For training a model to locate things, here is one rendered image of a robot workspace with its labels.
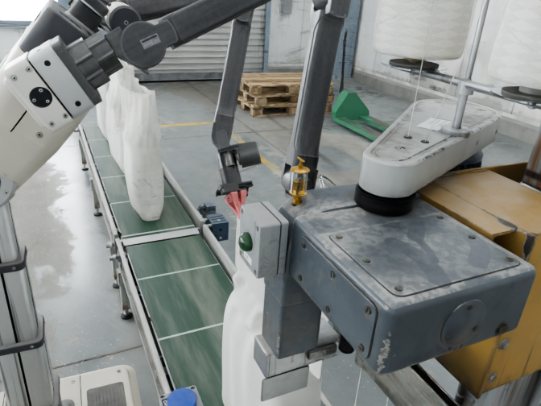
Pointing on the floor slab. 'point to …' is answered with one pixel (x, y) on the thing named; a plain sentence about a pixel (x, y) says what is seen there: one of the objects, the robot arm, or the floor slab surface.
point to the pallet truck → (354, 109)
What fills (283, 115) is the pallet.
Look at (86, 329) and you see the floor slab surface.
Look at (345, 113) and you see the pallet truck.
